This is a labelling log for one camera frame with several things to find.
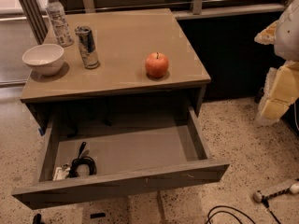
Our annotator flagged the white power strip on floor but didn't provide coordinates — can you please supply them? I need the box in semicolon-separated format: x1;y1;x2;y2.
253;178;299;203

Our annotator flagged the white adapter in drawer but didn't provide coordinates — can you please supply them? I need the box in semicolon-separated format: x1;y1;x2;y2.
52;164;70;181

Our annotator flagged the metal railing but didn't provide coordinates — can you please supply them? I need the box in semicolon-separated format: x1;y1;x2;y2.
12;0;299;45

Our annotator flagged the white ceramic bowl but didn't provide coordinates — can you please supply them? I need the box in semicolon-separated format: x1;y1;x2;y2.
22;44;64;76

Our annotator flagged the coiled black cable in drawer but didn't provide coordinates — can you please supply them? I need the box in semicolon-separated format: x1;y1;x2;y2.
67;141;97;178

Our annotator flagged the black cable on floor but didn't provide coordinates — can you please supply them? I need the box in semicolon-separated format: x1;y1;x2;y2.
205;199;283;224

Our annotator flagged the silver drink can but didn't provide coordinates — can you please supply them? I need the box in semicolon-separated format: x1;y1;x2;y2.
75;26;100;69

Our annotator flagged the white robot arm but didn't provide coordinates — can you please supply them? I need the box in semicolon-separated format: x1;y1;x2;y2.
254;0;299;126

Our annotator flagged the grey open top drawer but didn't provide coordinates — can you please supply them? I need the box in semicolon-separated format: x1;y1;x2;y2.
12;106;229;209

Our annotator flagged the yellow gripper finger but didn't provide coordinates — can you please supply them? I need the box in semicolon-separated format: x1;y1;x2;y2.
254;21;278;45
256;61;299;124

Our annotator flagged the red apple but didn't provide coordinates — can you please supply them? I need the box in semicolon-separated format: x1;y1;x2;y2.
145;52;169;78

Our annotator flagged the clear plastic water bottle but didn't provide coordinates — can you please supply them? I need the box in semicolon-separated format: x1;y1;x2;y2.
45;0;73;47

